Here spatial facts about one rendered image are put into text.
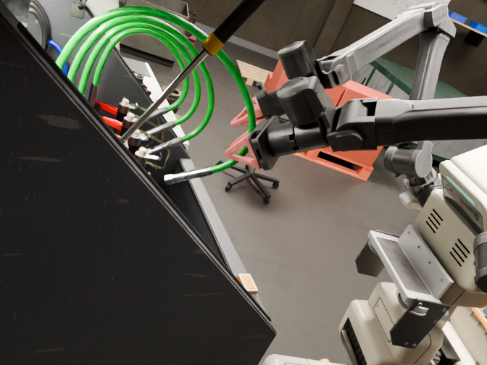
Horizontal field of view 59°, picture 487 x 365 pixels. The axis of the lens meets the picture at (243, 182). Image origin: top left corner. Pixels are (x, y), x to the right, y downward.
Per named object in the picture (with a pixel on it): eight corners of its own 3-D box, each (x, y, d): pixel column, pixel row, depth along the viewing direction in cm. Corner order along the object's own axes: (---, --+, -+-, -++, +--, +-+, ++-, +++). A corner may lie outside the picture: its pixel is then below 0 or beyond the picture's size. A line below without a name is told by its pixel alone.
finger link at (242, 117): (225, 109, 97) (263, 92, 96) (238, 135, 100) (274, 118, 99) (228, 122, 91) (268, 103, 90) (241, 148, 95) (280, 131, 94)
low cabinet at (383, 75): (335, 94, 722) (359, 48, 684) (423, 125, 777) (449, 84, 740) (383, 151, 552) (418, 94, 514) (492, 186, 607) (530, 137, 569)
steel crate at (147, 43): (113, 51, 486) (126, -5, 457) (118, 30, 563) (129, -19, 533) (177, 71, 512) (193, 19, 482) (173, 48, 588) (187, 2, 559)
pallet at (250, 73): (239, 82, 570) (242, 75, 565) (232, 65, 631) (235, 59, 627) (311, 106, 604) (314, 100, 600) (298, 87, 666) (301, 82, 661)
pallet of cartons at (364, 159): (372, 182, 444) (414, 114, 407) (250, 143, 411) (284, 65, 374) (346, 142, 527) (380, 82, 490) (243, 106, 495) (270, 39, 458)
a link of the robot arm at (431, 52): (466, 17, 114) (431, 22, 122) (439, -4, 106) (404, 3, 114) (428, 179, 116) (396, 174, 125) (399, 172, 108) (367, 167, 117)
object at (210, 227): (242, 364, 97) (269, 317, 89) (225, 366, 95) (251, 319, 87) (176, 198, 142) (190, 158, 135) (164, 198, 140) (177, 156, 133)
